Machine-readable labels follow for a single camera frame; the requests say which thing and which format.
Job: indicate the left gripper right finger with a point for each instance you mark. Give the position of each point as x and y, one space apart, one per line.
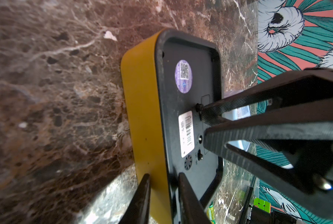
191 210

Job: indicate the colourful rubik cube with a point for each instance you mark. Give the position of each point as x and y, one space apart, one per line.
263 205

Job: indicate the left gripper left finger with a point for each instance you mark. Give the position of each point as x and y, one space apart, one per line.
139 207

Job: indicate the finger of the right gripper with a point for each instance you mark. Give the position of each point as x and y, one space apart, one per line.
287 89
303 133

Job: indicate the green battery left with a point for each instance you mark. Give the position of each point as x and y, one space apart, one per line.
211 213

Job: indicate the yellow rectangular alarm clock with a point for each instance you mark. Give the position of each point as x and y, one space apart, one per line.
164 78

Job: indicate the light blue small alarm clock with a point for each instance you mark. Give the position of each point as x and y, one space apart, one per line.
235 114

